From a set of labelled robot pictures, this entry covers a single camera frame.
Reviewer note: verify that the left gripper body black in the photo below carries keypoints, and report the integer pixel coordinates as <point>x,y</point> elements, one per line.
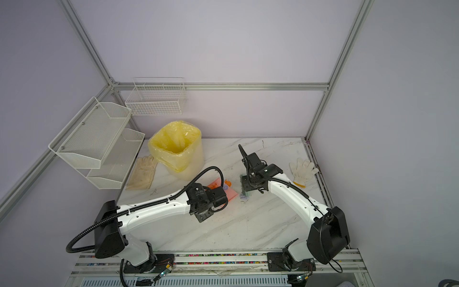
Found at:
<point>202,216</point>

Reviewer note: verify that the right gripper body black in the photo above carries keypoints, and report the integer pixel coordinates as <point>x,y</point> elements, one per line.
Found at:
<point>247,182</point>

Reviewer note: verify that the green hand brush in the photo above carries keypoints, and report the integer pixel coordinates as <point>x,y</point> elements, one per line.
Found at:
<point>244,185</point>

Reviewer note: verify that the pink plastic dustpan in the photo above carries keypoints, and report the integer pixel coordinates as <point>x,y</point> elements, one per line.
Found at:
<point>230,192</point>

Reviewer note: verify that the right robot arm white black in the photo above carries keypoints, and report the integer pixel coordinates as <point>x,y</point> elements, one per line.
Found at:
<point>327,229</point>

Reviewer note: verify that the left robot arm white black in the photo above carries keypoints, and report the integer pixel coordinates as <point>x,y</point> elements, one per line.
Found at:
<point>112,231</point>

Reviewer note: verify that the white cotton glove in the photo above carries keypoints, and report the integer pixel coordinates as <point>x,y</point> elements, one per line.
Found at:
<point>303,171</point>

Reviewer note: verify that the yellow-lined trash bin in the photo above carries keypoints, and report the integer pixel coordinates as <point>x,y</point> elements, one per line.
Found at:
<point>178,146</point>

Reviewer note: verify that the beige rubber glove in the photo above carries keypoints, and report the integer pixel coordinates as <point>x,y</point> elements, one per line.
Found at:
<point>143,173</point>

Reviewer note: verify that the lower white mesh shelf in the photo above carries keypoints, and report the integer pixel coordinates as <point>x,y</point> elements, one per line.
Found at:
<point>114,152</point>

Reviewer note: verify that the white mesh shelf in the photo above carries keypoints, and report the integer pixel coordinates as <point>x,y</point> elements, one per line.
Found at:
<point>114,152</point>
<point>94,117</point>

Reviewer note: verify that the upper white mesh shelf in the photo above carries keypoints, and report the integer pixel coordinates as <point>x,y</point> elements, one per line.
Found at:
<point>94,117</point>

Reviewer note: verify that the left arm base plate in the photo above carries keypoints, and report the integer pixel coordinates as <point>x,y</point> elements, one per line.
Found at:
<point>154,266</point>

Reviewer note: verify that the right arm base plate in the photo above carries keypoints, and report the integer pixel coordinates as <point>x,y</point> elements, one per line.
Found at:
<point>279,261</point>

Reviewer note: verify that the white wire basket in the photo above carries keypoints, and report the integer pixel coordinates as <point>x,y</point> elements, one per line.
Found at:
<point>157,96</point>

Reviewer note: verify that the aluminium front rail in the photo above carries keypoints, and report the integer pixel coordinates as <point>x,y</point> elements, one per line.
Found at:
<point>224,269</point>

